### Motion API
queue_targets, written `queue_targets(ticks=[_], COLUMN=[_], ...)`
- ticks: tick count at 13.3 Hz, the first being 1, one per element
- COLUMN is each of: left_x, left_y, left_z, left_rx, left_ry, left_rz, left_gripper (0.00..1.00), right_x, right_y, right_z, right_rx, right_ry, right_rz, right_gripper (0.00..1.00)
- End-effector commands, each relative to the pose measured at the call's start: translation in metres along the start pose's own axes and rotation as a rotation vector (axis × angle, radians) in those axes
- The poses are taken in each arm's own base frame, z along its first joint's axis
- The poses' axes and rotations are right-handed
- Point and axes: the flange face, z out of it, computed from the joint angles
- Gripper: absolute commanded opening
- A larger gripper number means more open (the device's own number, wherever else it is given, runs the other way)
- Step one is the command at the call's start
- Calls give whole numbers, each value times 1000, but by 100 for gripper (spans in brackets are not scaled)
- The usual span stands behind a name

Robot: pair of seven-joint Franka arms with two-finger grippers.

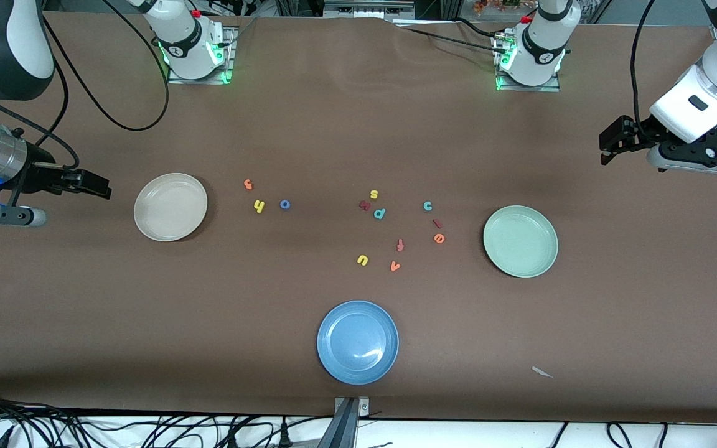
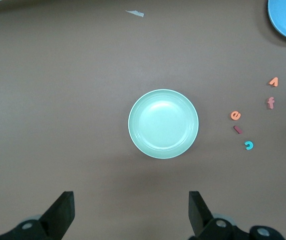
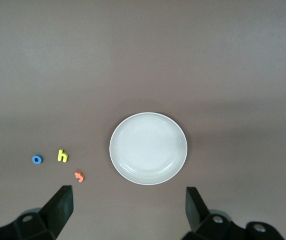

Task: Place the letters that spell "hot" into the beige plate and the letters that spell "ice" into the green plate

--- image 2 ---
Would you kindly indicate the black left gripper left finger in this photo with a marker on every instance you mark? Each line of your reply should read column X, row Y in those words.
column 60, row 215

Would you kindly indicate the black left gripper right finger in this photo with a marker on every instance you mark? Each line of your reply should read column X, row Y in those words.
column 200, row 215

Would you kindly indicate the maroon letter i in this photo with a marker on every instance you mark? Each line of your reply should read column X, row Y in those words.
column 237, row 129

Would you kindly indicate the orange letter e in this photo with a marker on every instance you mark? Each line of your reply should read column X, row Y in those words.
column 234, row 117

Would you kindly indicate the teal letter c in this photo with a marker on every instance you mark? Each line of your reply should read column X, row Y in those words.
column 251, row 145

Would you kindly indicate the green plate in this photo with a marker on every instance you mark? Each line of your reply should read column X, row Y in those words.
column 163, row 124

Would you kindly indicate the pink red letter f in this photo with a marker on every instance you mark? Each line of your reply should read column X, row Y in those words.
column 271, row 103

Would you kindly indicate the orange letter v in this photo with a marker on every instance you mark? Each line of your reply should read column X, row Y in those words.
column 275, row 82

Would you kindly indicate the white tape scrap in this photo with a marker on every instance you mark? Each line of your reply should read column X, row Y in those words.
column 135, row 13

